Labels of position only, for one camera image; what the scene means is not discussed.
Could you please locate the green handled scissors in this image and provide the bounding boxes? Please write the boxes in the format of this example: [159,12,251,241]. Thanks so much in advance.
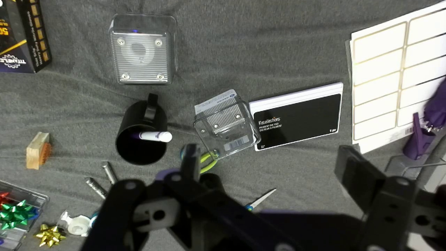
[179,142,279,213]

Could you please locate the grey tablecloth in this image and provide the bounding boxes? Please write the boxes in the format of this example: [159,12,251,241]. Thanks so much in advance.
[0,0,446,251]

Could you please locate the clear narrow bow tray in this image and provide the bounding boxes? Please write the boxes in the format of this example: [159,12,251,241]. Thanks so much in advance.
[0,179,51,251]

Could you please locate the small wooden block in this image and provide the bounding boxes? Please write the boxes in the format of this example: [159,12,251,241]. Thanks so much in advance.
[26,130,54,171]

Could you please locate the black cup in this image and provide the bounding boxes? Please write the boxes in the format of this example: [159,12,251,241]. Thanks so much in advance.
[115,91,171,165]

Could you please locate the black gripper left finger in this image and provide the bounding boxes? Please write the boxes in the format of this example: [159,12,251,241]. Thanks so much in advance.
[81,143,235,251]

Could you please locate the small clear acrylic holder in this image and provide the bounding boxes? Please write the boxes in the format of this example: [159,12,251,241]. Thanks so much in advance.
[193,87,263,161]

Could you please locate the green gift bow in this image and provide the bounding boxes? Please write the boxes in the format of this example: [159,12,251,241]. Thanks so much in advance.
[0,199,40,231]

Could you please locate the black printed cardboard box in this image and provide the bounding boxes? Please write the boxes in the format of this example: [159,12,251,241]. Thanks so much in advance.
[0,0,54,73]

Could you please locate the clear square plastic box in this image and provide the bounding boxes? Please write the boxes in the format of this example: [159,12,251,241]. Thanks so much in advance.
[109,12,179,86]

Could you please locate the white marker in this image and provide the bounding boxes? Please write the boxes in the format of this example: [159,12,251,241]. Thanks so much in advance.
[136,129,175,143]

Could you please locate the gold gift bow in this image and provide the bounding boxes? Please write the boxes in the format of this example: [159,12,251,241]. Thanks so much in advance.
[35,223,67,248]

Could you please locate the purple folded umbrella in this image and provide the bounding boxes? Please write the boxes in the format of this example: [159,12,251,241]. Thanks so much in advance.
[402,78,446,161]

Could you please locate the red gift bow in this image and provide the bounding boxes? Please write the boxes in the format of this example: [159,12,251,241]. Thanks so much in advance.
[0,189,15,207]

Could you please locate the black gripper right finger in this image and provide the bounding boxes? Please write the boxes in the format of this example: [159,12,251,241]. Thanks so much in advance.
[334,143,446,251]

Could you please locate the white gift bow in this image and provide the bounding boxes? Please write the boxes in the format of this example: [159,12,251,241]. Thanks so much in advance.
[59,210,95,236]

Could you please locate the white label sheet stack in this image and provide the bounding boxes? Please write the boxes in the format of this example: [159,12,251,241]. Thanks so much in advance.
[349,0,446,156]

